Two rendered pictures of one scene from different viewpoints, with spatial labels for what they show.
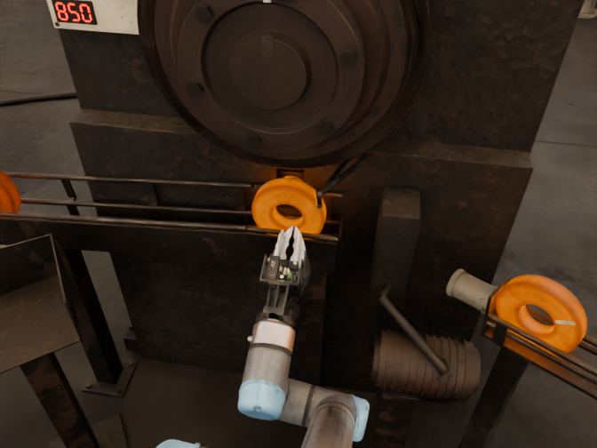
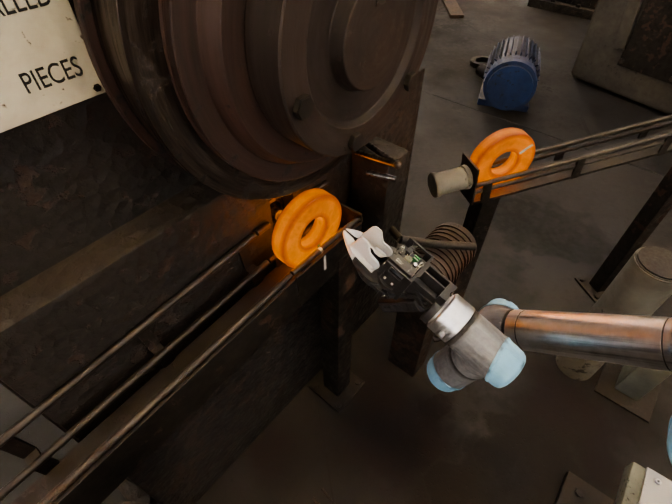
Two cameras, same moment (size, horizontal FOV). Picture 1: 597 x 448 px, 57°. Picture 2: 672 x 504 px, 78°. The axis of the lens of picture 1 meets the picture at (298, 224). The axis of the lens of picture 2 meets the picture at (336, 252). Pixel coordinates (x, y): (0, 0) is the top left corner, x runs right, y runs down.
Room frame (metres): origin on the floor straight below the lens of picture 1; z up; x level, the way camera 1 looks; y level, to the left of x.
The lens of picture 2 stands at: (0.54, 0.48, 1.28)
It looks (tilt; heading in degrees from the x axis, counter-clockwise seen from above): 47 degrees down; 301
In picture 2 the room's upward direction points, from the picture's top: straight up
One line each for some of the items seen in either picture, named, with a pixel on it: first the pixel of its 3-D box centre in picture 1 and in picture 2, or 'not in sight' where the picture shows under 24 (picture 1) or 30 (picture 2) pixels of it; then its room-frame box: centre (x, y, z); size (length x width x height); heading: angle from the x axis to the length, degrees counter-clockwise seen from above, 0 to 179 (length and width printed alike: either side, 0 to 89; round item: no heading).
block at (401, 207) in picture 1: (394, 243); (375, 193); (0.85, -0.21, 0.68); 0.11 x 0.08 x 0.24; 171
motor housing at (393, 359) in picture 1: (409, 412); (425, 307); (0.69, -0.28, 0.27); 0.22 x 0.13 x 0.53; 81
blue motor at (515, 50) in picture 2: not in sight; (511, 70); (0.94, -2.26, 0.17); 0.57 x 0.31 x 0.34; 101
